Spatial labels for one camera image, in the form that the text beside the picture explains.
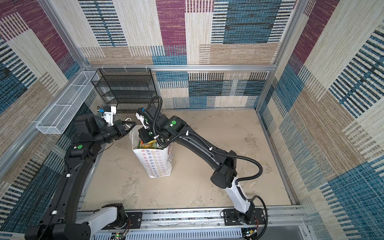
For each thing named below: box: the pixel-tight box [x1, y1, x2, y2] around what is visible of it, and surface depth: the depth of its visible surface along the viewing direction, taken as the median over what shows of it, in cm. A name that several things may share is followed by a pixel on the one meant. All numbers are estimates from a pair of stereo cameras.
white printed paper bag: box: [129, 125, 174, 179], surface depth 75 cm
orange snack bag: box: [138, 139, 159, 149], surface depth 81 cm
